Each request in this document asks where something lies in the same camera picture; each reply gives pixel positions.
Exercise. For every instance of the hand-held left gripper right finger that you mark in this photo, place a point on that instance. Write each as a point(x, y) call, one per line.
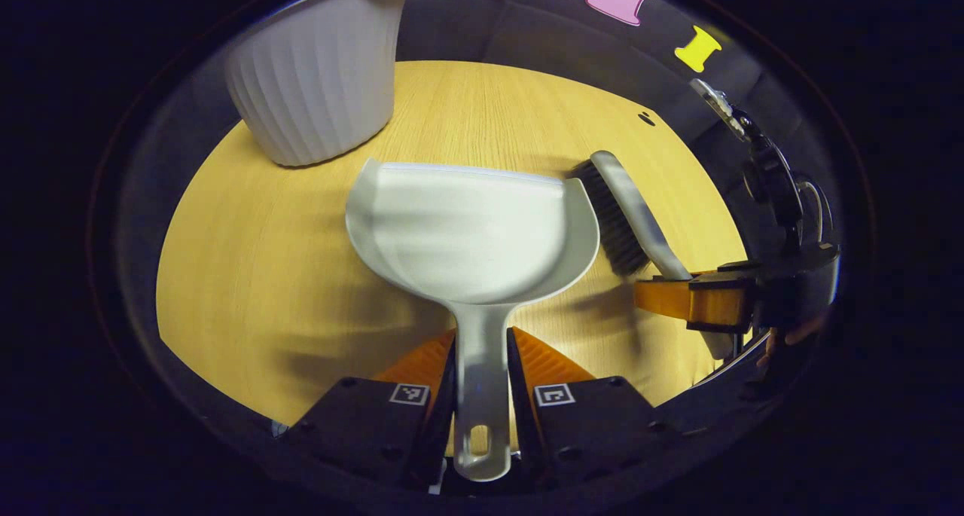
point(523, 418)

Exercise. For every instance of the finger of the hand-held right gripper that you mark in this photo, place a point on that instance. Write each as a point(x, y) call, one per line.
point(715, 301)

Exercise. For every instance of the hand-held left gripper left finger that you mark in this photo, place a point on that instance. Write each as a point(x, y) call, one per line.
point(440, 425)

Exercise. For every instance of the small white broom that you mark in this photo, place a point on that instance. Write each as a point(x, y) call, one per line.
point(640, 207)

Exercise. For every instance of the small white dustpan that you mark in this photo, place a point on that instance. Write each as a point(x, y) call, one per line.
point(467, 230)

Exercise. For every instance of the grey ribbed garbage bin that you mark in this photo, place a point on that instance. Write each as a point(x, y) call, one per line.
point(316, 87)

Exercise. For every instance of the wooden desktop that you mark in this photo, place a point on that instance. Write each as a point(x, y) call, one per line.
point(263, 275)

